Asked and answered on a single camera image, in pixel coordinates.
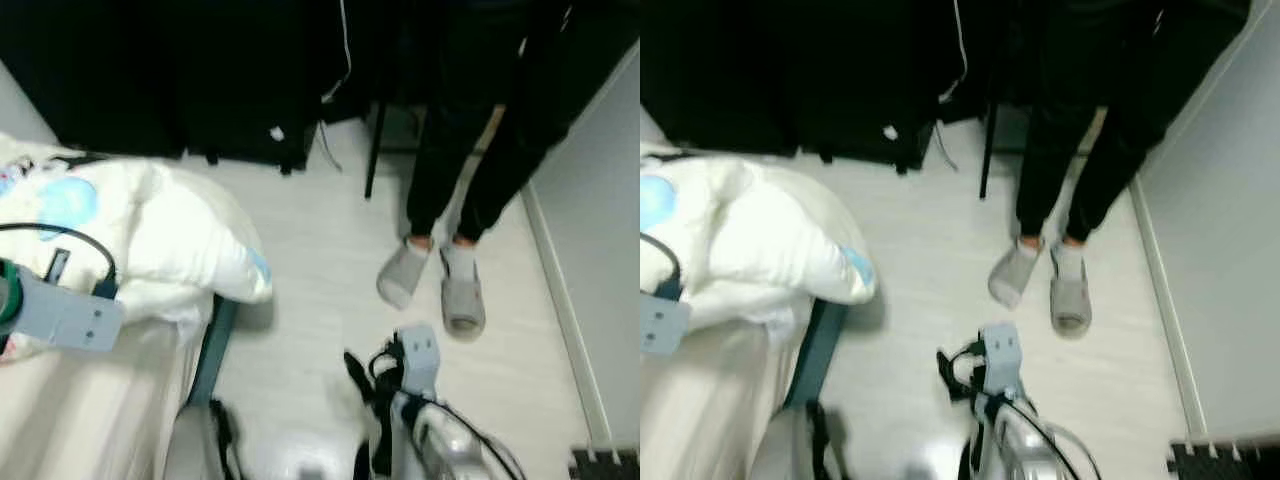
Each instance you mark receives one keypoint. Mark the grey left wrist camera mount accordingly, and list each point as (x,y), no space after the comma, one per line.
(665,325)
(70,315)

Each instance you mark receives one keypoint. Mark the thin black pole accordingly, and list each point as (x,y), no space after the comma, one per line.
(990,160)
(375,160)

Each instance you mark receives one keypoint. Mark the silver robot left leg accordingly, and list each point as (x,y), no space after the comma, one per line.
(790,450)
(195,450)

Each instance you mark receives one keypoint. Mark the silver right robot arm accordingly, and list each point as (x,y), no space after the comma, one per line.
(440,450)
(1030,450)

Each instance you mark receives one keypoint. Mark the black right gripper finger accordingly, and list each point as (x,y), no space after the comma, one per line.
(360,378)
(952,377)

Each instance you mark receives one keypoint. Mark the white skirting board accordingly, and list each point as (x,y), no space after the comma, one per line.
(1165,310)
(565,310)

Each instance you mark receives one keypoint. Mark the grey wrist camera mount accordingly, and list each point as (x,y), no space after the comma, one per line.
(665,325)
(1003,355)
(420,355)
(70,315)

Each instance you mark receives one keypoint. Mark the cream cartoon print quilt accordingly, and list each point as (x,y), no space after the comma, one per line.
(780,240)
(180,230)

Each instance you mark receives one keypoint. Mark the person in grey slippers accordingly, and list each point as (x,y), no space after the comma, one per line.
(440,150)
(1050,150)

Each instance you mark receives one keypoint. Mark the plain black suitcase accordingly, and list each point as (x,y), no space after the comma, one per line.
(720,70)
(100,70)

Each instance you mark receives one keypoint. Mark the black ribbed mat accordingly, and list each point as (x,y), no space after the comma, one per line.
(605,468)
(1220,462)

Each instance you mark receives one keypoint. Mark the dark teal bed frame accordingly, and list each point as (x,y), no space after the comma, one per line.
(820,350)
(212,350)

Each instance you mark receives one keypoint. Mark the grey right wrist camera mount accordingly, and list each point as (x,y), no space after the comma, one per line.
(420,355)
(1003,355)

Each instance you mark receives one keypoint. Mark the bed mattress with beige sheet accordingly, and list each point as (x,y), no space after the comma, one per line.
(700,420)
(80,410)

